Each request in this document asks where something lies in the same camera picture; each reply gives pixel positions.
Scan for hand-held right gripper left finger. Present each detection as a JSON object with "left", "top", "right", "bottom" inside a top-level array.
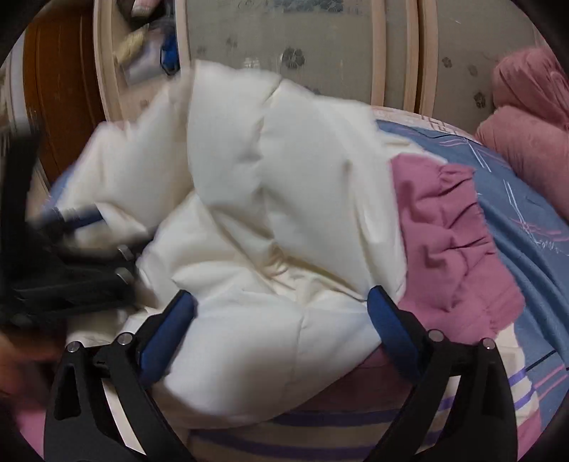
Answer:
[{"left": 44, "top": 290, "right": 198, "bottom": 462}]

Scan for person's left forearm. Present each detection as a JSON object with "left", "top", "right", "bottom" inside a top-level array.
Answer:
[{"left": 0, "top": 331, "right": 60, "bottom": 412}]

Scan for brown wooden door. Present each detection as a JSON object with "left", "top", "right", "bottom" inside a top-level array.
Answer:
[{"left": 22, "top": 9, "right": 107, "bottom": 183}]

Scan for blue clothes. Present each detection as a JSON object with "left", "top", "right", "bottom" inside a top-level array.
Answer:
[{"left": 159, "top": 33, "right": 181, "bottom": 76}]

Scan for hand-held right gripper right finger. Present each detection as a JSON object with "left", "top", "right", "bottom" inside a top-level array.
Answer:
[{"left": 367, "top": 285, "right": 519, "bottom": 462}]

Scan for blue and pink plaid bedsheet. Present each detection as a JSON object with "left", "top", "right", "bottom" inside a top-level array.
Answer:
[{"left": 373, "top": 107, "right": 569, "bottom": 445}]

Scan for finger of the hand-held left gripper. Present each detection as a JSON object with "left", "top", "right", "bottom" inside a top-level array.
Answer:
[
  {"left": 13, "top": 244, "right": 140, "bottom": 321},
  {"left": 42, "top": 202, "right": 105, "bottom": 234}
]

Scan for beige cloth bag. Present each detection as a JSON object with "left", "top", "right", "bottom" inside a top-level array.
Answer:
[{"left": 112, "top": 31, "right": 147, "bottom": 66}]

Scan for cream wardrobe with sliding doors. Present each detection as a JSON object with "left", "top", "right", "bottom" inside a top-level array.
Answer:
[{"left": 93, "top": 0, "right": 547, "bottom": 134}]

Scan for pink and white hooded jacket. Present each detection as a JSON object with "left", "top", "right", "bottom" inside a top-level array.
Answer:
[{"left": 18, "top": 58, "right": 541, "bottom": 462}]

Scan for folded pink fleece blanket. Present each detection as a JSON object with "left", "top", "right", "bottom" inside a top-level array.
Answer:
[{"left": 473, "top": 47, "right": 569, "bottom": 196}]

